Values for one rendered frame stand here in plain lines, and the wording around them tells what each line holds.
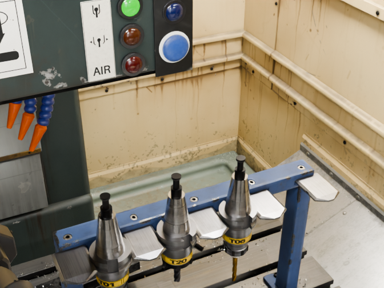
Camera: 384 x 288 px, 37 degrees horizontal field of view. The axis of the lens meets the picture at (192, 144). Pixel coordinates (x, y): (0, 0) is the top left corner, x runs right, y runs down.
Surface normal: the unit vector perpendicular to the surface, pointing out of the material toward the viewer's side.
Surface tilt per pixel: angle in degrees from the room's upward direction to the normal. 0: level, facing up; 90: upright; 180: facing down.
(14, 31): 90
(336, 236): 24
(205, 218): 0
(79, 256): 0
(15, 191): 90
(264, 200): 0
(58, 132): 90
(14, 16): 90
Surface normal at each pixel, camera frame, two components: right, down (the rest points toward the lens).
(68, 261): 0.00, -0.84
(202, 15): 0.44, 0.50
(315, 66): -0.90, 0.22
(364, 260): -0.36, -0.67
